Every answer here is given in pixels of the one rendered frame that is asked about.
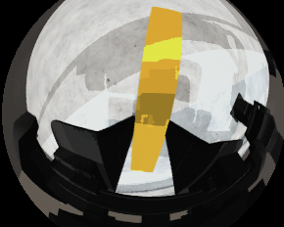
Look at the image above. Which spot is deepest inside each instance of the yellow bar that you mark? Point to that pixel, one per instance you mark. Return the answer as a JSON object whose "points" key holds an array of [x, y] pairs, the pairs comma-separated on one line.
{"points": [[157, 87]]}

